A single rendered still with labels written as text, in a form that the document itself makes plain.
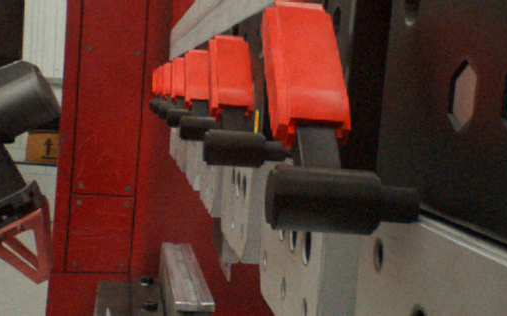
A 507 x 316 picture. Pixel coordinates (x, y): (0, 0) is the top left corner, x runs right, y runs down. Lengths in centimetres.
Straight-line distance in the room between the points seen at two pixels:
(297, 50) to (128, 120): 157
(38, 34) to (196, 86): 738
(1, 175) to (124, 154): 87
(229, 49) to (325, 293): 18
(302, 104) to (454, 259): 7
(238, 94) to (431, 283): 25
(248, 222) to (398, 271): 30
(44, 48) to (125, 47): 620
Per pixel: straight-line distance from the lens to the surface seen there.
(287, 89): 26
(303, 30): 29
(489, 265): 20
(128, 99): 184
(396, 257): 26
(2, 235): 97
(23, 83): 97
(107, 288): 181
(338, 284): 35
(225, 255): 96
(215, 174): 75
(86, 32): 184
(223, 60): 48
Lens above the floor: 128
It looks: 4 degrees down
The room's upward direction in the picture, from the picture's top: 5 degrees clockwise
